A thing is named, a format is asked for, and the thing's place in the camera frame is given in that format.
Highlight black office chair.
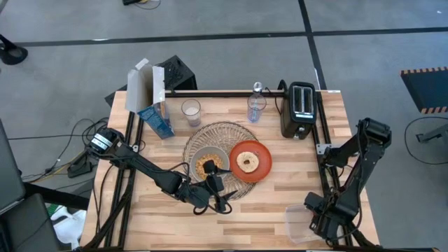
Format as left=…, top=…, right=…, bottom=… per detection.
left=0, top=118, right=90, bottom=252

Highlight clear drinking glass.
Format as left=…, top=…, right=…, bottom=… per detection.
left=181, top=99, right=202, bottom=127

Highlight clear plastic water bottle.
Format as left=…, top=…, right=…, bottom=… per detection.
left=246, top=81, right=267, bottom=124

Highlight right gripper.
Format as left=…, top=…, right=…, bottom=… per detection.
left=303, top=191, right=347, bottom=242

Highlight black stand base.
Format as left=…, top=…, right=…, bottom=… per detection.
left=0, top=33, right=29, bottom=66

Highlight grey stand leg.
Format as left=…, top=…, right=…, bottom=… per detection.
left=416, top=122, right=448, bottom=144

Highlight clear plastic container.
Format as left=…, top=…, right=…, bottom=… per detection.
left=285, top=204, right=318, bottom=244

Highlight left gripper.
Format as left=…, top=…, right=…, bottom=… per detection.
left=185, top=160, right=239, bottom=214

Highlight pale ceramic bowl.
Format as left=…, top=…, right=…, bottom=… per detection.
left=190, top=145, right=231, bottom=183

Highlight black toaster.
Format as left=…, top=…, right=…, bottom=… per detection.
left=279, top=80, right=318, bottom=140

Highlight orange plate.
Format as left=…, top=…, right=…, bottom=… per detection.
left=229, top=139, right=273, bottom=184

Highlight hazard-striped black mat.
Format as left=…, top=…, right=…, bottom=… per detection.
left=400, top=66, right=448, bottom=115

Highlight round woven placemat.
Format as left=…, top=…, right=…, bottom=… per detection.
left=182, top=120, right=260, bottom=201

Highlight black foot pedal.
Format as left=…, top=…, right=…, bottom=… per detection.
left=66, top=152, right=94, bottom=179

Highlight blue cereal box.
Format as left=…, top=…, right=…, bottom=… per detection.
left=125, top=57, right=176, bottom=140

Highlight bagel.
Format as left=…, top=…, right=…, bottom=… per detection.
left=236, top=150, right=260, bottom=174

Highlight cereal flakes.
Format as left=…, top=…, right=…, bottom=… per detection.
left=195, top=153, right=224, bottom=181

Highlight white plastic bag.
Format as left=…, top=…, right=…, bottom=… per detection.
left=50, top=206, right=88, bottom=251

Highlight black toaster power cable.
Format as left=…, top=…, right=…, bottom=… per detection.
left=264, top=79, right=288, bottom=116

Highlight black floor cable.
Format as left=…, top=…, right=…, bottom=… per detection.
left=404, top=115, right=448, bottom=166
left=6, top=117, right=110, bottom=183

